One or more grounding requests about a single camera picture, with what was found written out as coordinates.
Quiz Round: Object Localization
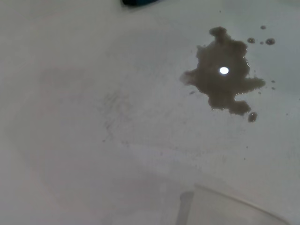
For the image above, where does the blue rag with black trim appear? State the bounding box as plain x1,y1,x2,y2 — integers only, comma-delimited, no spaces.
120,0,163,8

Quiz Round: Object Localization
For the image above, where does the white paper cup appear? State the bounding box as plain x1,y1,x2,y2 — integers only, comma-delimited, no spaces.
187,182,292,225

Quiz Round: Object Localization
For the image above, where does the dark water stain puddle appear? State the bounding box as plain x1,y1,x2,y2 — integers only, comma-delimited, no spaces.
180,24,276,123

